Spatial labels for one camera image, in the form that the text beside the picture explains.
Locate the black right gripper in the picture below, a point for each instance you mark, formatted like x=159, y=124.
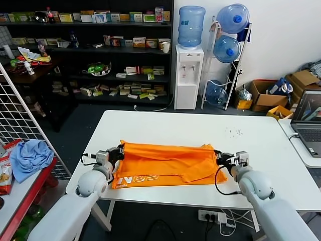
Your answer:
x=228, y=160

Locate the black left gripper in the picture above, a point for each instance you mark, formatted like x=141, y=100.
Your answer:
x=114, y=155

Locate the orange t-shirt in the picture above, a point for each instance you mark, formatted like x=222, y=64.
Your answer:
x=170, y=163

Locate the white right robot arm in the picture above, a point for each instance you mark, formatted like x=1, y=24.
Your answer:
x=255, y=183

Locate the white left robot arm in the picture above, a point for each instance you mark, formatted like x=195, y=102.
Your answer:
x=90, y=183

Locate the grey blue clothes pile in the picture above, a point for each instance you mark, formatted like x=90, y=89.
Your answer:
x=313, y=67

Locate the large white table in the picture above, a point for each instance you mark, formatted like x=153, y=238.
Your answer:
x=175, y=125

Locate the flat white box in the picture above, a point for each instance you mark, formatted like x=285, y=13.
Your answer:
x=97, y=46
x=121, y=75
x=133, y=96

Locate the small yellow cardboard box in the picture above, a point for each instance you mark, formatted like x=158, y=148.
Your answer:
x=244, y=104

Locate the white power strip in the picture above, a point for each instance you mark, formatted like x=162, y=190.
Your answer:
x=215, y=216

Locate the lime green box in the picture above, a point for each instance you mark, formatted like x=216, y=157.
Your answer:
x=143, y=96

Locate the blue water jug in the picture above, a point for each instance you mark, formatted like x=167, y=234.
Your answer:
x=224, y=50
x=191, y=27
x=229, y=16
x=216, y=96

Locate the crumpled plastic bag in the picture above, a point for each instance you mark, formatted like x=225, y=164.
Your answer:
x=244, y=95

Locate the white yellow box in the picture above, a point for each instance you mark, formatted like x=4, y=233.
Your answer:
x=85, y=92

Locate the white water dispenser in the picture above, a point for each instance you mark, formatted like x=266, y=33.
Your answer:
x=185, y=95

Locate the yellow storage bin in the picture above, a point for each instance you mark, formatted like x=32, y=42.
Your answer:
x=273, y=111

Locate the small white side table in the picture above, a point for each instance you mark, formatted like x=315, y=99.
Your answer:
x=284, y=124

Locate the white metal jug rack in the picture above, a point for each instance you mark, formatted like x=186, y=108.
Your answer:
x=205, y=82

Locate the open brown cardboard box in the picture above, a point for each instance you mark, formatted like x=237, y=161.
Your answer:
x=270, y=100

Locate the small green box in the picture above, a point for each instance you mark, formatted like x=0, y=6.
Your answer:
x=151, y=76

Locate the white red striped box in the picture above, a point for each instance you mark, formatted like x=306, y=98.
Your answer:
x=132, y=70

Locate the green yellow box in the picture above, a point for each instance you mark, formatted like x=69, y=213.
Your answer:
x=146, y=70

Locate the green white patterned bowl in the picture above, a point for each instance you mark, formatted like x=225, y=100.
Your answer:
x=96, y=69

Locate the blue bag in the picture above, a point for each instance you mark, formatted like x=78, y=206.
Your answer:
x=276, y=88

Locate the crumpled light blue cloth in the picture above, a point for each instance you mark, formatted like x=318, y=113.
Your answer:
x=30, y=155

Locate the grey open laptop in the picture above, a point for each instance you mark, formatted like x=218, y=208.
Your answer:
x=308, y=135

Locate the black shelf unit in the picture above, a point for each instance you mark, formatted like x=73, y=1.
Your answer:
x=115, y=59

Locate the green packaged goods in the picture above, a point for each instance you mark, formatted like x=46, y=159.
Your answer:
x=37, y=213

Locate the red white shelf cart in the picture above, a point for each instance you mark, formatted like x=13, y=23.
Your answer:
x=25, y=190

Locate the white paper cup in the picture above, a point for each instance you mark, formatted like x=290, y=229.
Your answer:
x=165, y=47

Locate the dark wooden table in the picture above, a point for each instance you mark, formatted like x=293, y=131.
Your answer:
x=42, y=71

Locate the tan cardboard box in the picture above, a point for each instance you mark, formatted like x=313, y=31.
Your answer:
x=301, y=77

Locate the red snack bag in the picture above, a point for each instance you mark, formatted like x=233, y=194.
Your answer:
x=5, y=178

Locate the dark blue bottle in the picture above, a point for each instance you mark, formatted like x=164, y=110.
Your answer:
x=74, y=41

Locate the white open tray box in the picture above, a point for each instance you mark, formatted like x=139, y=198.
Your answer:
x=62, y=44

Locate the white plastic bottle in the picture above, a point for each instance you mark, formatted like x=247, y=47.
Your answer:
x=29, y=69

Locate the dark blue cloth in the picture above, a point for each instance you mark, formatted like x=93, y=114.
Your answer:
x=244, y=32

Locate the cream medicine box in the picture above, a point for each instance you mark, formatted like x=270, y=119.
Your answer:
x=41, y=42
x=19, y=41
x=53, y=42

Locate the yellow white paper packets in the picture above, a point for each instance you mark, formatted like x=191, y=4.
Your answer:
x=30, y=55

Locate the flat yellow box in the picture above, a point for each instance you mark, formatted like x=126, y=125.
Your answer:
x=124, y=17

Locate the teal white medicine box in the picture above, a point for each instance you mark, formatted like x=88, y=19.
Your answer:
x=113, y=17

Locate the green white medicine box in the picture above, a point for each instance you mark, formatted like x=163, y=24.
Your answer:
x=136, y=17
x=149, y=18

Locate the blue white medicine box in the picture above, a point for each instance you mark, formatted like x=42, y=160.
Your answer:
x=99, y=18

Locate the pink colourful box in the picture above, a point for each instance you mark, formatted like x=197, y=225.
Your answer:
x=158, y=15

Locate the yellow medicine box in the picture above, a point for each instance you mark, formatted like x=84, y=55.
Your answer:
x=65, y=18

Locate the white cylinder container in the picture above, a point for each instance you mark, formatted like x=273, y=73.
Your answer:
x=8, y=51

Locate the cola bottle red cap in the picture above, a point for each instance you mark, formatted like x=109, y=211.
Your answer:
x=51, y=16

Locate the shiny black helmet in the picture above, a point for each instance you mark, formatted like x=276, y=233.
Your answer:
x=40, y=17

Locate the small blue white box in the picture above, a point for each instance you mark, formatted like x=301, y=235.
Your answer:
x=4, y=18

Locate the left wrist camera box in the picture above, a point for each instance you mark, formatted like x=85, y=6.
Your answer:
x=102, y=157

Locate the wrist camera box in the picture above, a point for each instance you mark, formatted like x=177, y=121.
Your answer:
x=102, y=157
x=241, y=158

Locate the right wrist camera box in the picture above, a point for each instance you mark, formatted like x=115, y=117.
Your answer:
x=241, y=158

